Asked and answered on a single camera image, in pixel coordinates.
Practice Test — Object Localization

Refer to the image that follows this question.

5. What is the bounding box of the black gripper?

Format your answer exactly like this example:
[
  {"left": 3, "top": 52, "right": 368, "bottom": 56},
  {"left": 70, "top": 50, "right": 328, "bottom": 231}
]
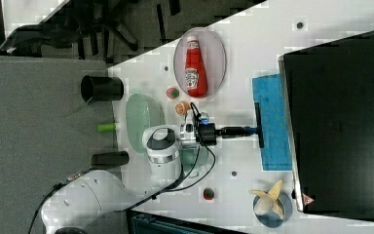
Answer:
[{"left": 198, "top": 123, "right": 257, "bottom": 146}]

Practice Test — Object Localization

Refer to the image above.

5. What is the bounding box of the black oven door handle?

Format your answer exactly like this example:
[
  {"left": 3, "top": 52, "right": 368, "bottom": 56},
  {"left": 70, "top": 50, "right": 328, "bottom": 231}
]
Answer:
[{"left": 254, "top": 102, "right": 265, "bottom": 148}]

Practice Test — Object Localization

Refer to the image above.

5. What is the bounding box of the black silver toaster oven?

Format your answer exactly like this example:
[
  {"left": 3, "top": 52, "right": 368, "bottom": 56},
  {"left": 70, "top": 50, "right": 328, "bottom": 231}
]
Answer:
[{"left": 252, "top": 27, "right": 374, "bottom": 222}]

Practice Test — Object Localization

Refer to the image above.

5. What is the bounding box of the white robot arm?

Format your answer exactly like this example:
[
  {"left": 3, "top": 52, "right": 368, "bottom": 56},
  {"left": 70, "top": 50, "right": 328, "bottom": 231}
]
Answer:
[{"left": 41, "top": 113, "right": 262, "bottom": 234}]

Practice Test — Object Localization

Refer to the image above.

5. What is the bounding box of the orange slice toy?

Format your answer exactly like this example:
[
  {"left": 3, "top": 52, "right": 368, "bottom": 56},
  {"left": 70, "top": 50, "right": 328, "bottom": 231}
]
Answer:
[{"left": 175, "top": 101, "right": 190, "bottom": 116}]

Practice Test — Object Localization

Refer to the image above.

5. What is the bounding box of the small red toy fruit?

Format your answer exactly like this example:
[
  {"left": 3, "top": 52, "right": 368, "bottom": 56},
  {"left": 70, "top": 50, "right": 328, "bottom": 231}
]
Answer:
[{"left": 203, "top": 188, "right": 214, "bottom": 200}]

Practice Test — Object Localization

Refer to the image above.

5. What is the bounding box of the red ketchup bottle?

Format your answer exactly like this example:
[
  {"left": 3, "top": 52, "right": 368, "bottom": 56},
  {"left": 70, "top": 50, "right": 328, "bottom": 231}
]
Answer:
[{"left": 184, "top": 36, "right": 207, "bottom": 98}]

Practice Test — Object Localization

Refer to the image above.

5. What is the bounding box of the peeled toy banana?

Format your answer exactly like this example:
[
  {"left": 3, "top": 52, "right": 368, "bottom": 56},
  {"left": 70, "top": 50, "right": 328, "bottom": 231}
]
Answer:
[{"left": 249, "top": 179, "right": 284, "bottom": 220}]

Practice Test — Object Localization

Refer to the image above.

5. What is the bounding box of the pink toy strawberry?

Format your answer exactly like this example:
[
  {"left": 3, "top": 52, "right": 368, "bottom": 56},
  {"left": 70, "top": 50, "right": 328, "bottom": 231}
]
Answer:
[{"left": 166, "top": 87, "right": 180, "bottom": 99}]

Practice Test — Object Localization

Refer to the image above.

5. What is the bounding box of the grey oval plate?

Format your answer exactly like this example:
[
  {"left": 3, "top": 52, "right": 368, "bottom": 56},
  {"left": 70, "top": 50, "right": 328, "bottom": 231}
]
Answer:
[{"left": 173, "top": 27, "right": 227, "bottom": 98}]

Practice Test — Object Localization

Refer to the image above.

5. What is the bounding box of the blue cup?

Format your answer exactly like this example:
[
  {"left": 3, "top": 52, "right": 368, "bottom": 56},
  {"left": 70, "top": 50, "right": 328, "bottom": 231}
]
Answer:
[{"left": 255, "top": 192, "right": 293, "bottom": 228}]

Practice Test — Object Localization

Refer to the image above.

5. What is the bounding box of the green oval colander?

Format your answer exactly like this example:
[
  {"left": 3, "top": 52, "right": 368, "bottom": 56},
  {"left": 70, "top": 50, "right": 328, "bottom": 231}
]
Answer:
[{"left": 126, "top": 93, "right": 165, "bottom": 154}]

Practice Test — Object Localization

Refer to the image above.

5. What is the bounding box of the black cylinder holder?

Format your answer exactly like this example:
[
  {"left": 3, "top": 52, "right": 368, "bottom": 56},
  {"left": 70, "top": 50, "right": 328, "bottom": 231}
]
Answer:
[
  {"left": 80, "top": 75, "right": 125, "bottom": 102},
  {"left": 92, "top": 151, "right": 130, "bottom": 170}
]

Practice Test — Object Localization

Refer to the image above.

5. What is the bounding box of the black office chair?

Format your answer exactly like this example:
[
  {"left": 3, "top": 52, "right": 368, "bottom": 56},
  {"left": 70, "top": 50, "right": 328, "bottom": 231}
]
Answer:
[{"left": 0, "top": 0, "right": 183, "bottom": 64}]

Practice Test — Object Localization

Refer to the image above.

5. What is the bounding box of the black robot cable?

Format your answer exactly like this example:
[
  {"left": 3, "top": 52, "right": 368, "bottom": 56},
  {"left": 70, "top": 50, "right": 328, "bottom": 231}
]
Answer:
[{"left": 27, "top": 101, "right": 217, "bottom": 234}]

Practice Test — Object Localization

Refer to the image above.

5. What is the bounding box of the green cup with handle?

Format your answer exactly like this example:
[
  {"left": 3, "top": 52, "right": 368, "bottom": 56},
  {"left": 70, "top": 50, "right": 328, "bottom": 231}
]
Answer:
[{"left": 180, "top": 147, "right": 208, "bottom": 178}]

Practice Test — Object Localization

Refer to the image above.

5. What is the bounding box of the blue frame rail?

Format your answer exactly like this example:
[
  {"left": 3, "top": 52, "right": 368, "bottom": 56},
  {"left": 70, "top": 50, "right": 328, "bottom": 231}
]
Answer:
[{"left": 126, "top": 211, "right": 245, "bottom": 234}]

